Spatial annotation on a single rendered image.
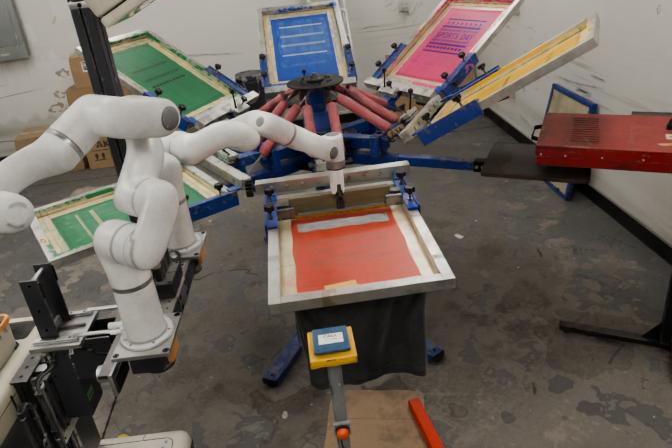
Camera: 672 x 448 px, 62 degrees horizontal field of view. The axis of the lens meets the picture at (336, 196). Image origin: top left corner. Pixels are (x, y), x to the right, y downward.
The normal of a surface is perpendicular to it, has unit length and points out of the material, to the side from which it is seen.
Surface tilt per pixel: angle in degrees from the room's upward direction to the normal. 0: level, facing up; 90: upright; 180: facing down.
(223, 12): 90
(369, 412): 0
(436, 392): 0
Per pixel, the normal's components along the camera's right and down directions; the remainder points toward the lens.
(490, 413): -0.10, -0.90
